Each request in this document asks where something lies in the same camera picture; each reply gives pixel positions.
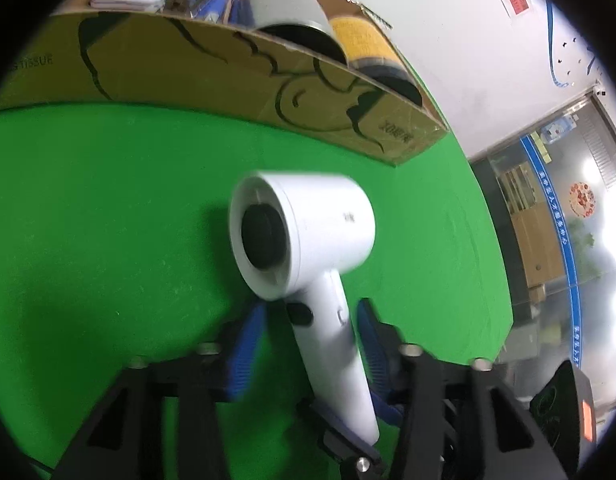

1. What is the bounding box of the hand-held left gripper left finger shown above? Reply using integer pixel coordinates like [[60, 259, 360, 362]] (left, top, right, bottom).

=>
[[52, 305, 267, 480]]

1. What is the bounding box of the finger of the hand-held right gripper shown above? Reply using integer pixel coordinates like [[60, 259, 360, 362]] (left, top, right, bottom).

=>
[[298, 395, 386, 480]]

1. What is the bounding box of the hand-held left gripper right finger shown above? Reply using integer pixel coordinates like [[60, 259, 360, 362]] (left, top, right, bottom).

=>
[[357, 298, 571, 480]]

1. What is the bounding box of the white hair dryer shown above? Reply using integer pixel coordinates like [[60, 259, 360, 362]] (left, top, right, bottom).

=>
[[229, 170, 381, 446]]

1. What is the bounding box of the large cardboard box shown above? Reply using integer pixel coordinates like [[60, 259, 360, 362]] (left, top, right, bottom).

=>
[[0, 0, 447, 167]]

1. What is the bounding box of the yellow and black can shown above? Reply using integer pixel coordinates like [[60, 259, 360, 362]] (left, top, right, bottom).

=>
[[329, 15, 425, 108]]

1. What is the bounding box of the colourful board game box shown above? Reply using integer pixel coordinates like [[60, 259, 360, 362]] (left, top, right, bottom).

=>
[[190, 0, 237, 23]]

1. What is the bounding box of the silver metal can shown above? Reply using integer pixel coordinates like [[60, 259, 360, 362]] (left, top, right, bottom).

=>
[[235, 0, 349, 67]]

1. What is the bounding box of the glass door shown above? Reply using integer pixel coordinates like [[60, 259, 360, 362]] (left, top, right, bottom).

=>
[[468, 85, 616, 411]]

